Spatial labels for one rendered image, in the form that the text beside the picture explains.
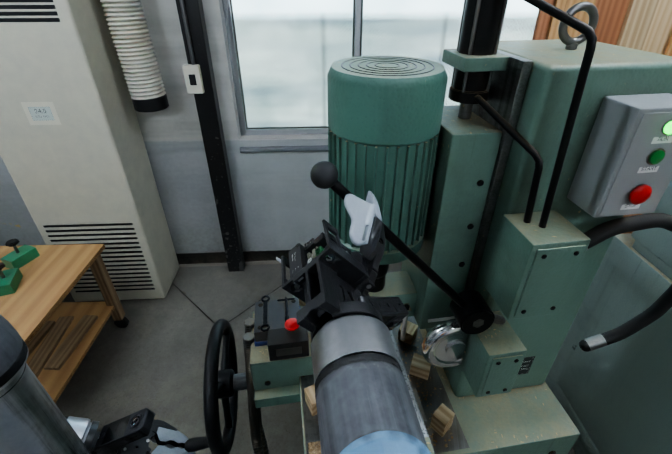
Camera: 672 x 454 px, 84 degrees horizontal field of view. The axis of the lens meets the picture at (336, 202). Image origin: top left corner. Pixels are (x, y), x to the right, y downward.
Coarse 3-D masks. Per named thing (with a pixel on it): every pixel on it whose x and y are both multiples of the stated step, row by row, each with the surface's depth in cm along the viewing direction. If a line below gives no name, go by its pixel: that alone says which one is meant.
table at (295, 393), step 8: (312, 376) 78; (304, 384) 76; (312, 384) 76; (256, 392) 78; (264, 392) 78; (272, 392) 78; (280, 392) 78; (288, 392) 78; (296, 392) 78; (304, 392) 75; (256, 400) 77; (264, 400) 77; (272, 400) 77; (280, 400) 78; (288, 400) 78; (296, 400) 79; (304, 400) 73; (304, 408) 72; (304, 416) 71; (312, 416) 71; (304, 424) 69; (312, 424) 69; (304, 432) 68; (312, 432) 68; (304, 440) 67; (312, 440) 67; (304, 448) 66
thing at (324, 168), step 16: (320, 176) 45; (336, 176) 46; (336, 192) 47; (384, 224) 52; (400, 240) 53; (416, 256) 55; (432, 272) 57; (448, 288) 60; (464, 304) 62; (480, 304) 62; (464, 320) 62; (480, 320) 62; (496, 320) 65
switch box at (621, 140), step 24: (624, 96) 49; (648, 96) 49; (600, 120) 51; (624, 120) 47; (648, 120) 46; (600, 144) 51; (624, 144) 47; (648, 144) 48; (600, 168) 51; (624, 168) 49; (576, 192) 56; (600, 192) 52; (624, 192) 51; (600, 216) 53
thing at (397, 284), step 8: (392, 272) 80; (400, 272) 80; (392, 280) 78; (400, 280) 78; (408, 280) 78; (384, 288) 76; (392, 288) 76; (400, 288) 76; (408, 288) 76; (376, 296) 74; (384, 296) 74; (392, 296) 75; (400, 296) 75; (408, 296) 75; (416, 296) 76
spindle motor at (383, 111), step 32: (352, 64) 55; (384, 64) 55; (416, 64) 55; (352, 96) 50; (384, 96) 48; (416, 96) 48; (352, 128) 52; (384, 128) 50; (416, 128) 51; (352, 160) 55; (384, 160) 53; (416, 160) 54; (352, 192) 57; (384, 192) 55; (416, 192) 58; (416, 224) 61; (384, 256) 62
